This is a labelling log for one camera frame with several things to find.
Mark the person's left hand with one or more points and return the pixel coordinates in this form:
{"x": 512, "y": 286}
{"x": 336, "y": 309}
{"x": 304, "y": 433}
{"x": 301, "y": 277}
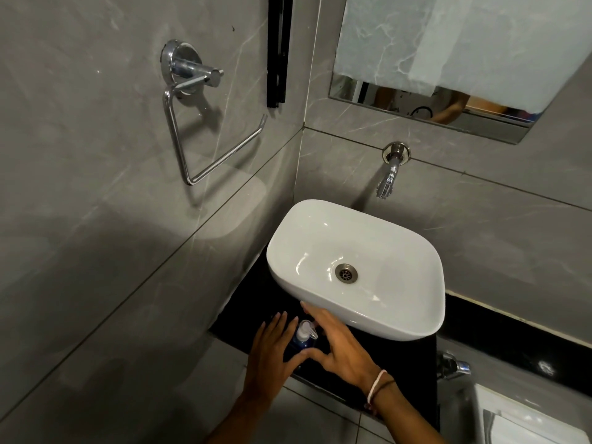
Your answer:
{"x": 266, "y": 365}

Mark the person's right hand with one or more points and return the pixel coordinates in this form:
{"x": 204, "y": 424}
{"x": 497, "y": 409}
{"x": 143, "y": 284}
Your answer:
{"x": 347, "y": 356}

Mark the person's left little finger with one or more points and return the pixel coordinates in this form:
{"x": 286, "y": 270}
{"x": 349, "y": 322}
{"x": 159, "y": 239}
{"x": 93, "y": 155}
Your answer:
{"x": 262, "y": 335}

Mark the person's right thumb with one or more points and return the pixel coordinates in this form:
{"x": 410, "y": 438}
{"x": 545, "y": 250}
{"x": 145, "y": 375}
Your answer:
{"x": 307, "y": 357}

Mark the person's left middle finger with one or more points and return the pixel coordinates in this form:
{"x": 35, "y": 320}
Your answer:
{"x": 282, "y": 326}

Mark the blue soap pump bottle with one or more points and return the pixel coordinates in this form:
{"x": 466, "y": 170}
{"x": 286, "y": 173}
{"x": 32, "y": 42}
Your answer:
{"x": 300, "y": 344}

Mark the person's left forearm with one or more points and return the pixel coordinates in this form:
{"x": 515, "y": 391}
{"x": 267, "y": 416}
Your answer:
{"x": 240, "y": 420}

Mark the person's right forearm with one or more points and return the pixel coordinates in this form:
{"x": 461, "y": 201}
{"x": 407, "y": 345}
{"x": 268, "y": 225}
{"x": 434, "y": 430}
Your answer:
{"x": 407, "y": 420}

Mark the black stone counter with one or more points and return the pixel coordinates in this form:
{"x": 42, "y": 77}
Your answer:
{"x": 249, "y": 305}

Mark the metal sink drain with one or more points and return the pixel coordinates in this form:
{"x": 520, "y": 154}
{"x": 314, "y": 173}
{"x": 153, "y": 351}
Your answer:
{"x": 346, "y": 273}

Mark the white ceramic sink basin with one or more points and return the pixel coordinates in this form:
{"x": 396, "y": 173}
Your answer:
{"x": 388, "y": 254}

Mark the chrome angle valve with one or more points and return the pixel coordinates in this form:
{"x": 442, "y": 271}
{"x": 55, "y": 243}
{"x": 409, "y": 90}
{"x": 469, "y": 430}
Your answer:
{"x": 451, "y": 365}

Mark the black stone ledge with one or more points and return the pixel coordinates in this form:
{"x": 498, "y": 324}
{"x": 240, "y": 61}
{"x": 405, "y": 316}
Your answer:
{"x": 508, "y": 346}

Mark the white toilet cistern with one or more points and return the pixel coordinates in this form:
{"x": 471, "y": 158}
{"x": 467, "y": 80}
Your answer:
{"x": 532, "y": 420}

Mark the chrome wall faucet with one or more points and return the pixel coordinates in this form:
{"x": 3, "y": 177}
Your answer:
{"x": 393, "y": 171}

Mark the wall mirror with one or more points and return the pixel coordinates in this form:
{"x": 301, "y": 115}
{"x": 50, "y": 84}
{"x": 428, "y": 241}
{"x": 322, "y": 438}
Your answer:
{"x": 360, "y": 93}

